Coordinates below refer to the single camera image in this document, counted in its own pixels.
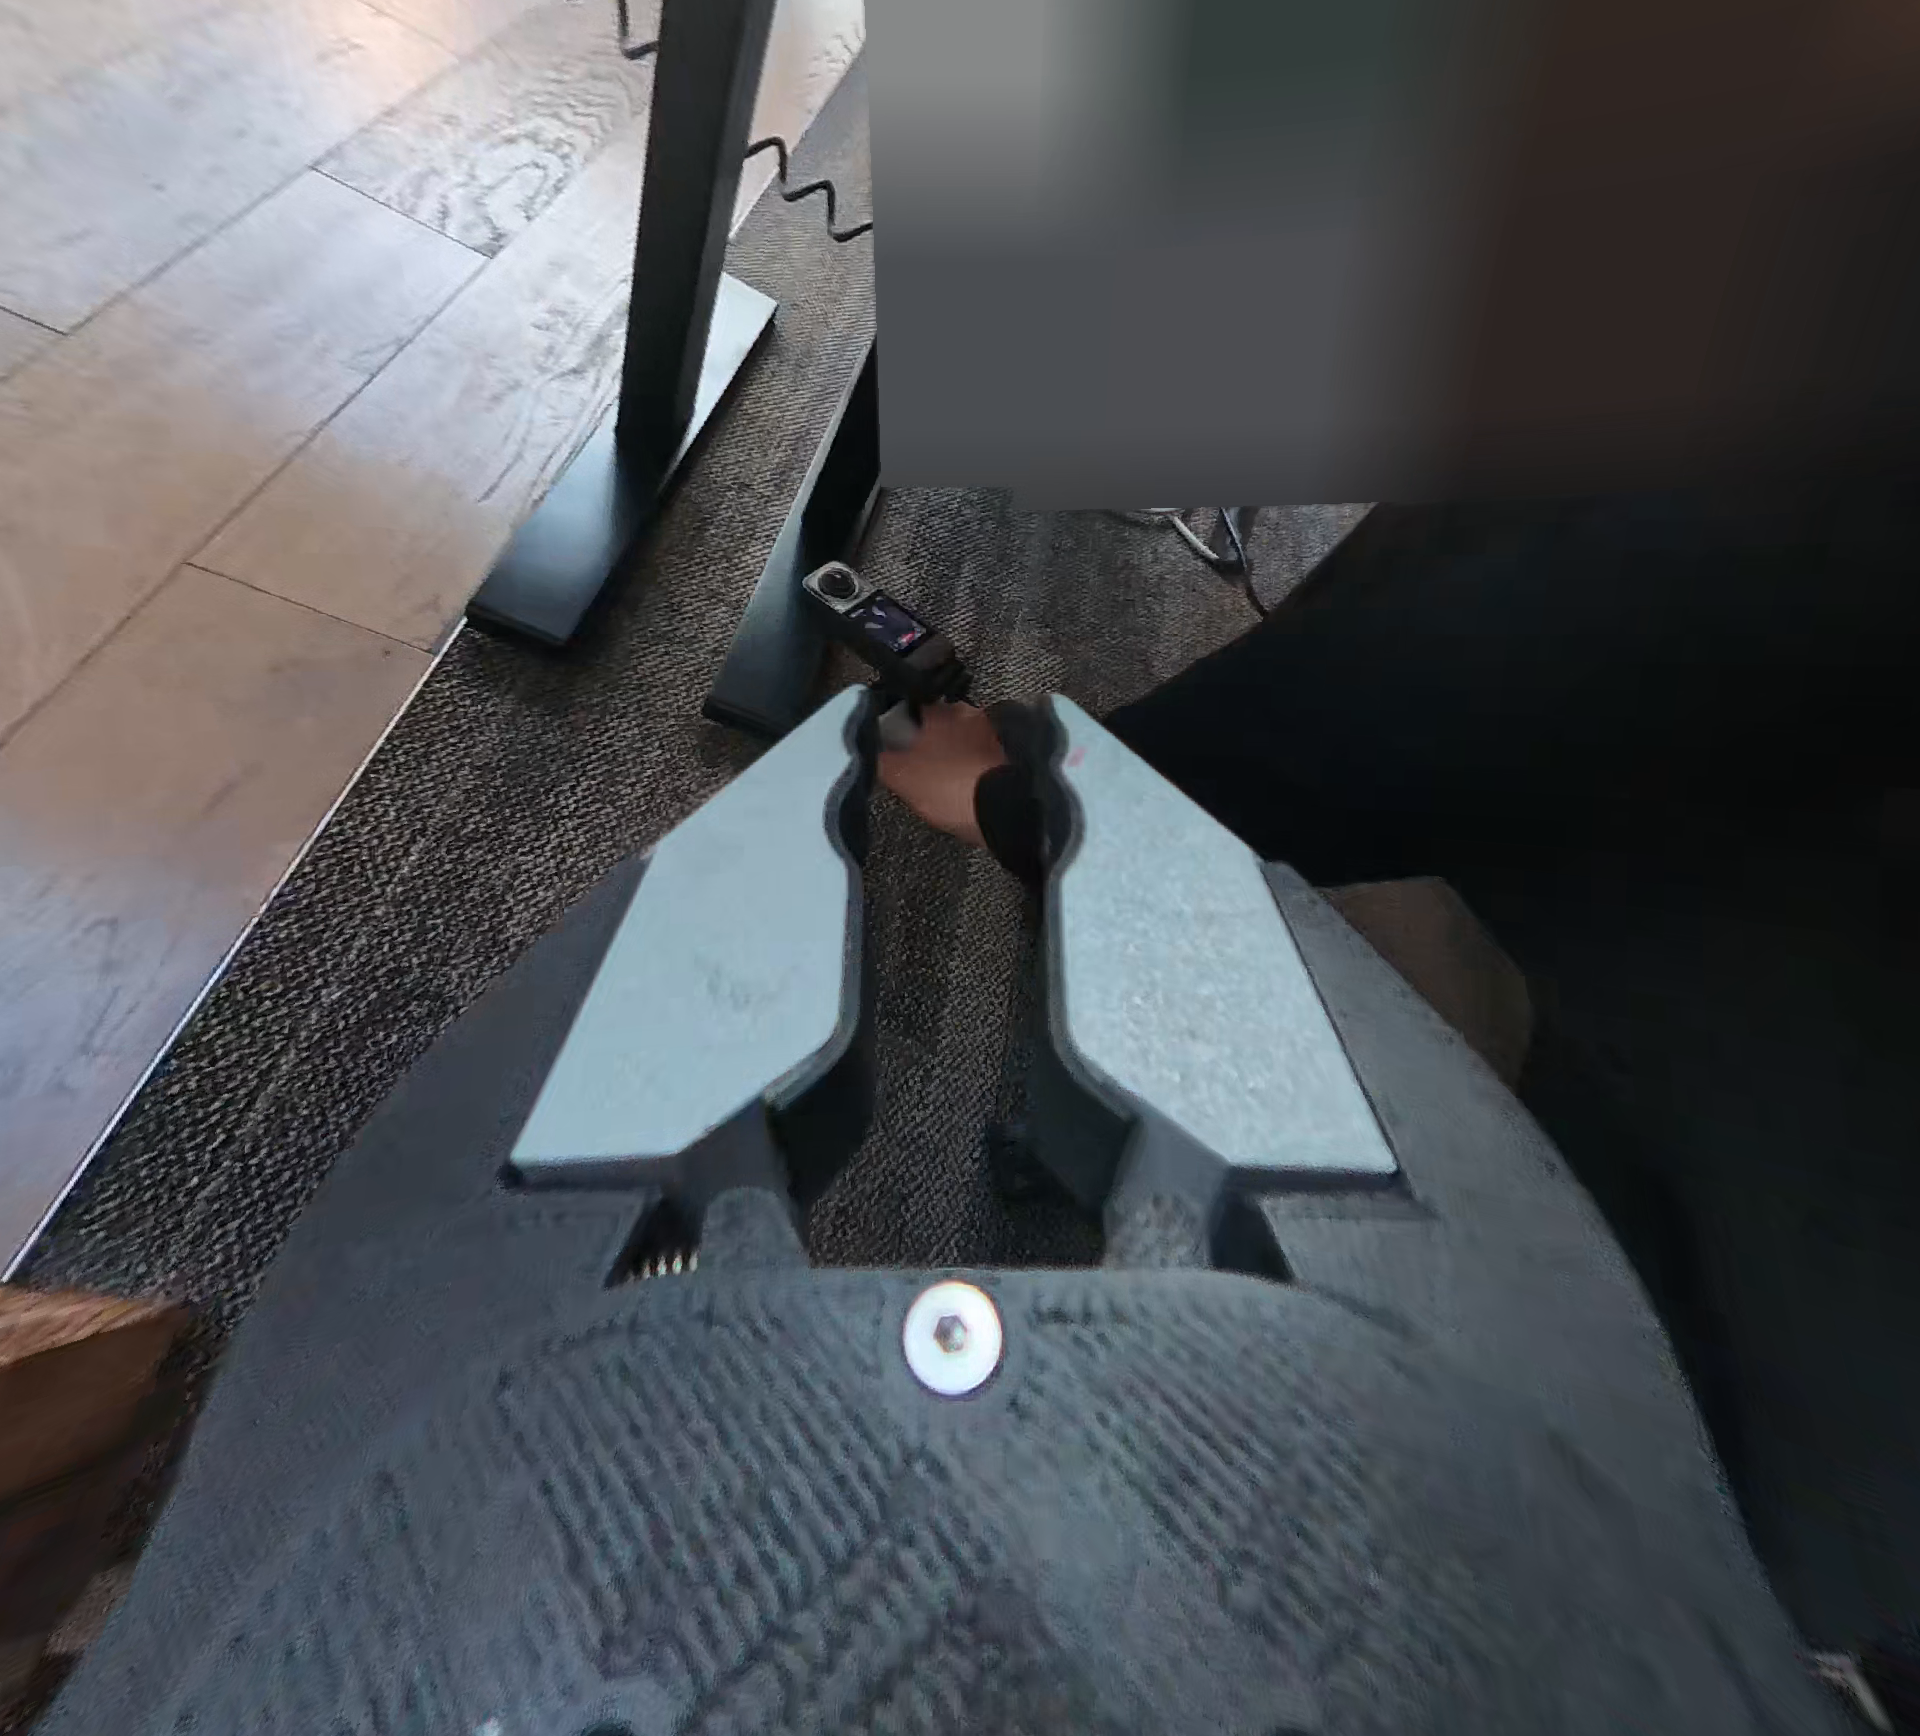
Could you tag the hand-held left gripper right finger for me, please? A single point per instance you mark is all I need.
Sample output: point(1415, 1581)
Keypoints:
point(1201, 987)

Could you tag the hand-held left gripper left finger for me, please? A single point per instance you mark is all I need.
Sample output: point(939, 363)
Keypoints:
point(704, 971)

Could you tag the person's right forearm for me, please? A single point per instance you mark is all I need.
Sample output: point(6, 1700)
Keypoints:
point(1425, 717)

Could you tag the black desk foot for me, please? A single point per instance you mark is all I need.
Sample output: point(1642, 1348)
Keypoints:
point(818, 537)

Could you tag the black desk leg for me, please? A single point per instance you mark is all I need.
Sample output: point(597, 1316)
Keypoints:
point(704, 191)

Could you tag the person's right hand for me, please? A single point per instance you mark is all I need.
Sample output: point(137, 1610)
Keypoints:
point(939, 777)

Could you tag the tan seat cushion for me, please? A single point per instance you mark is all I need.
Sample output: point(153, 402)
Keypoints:
point(1425, 956)

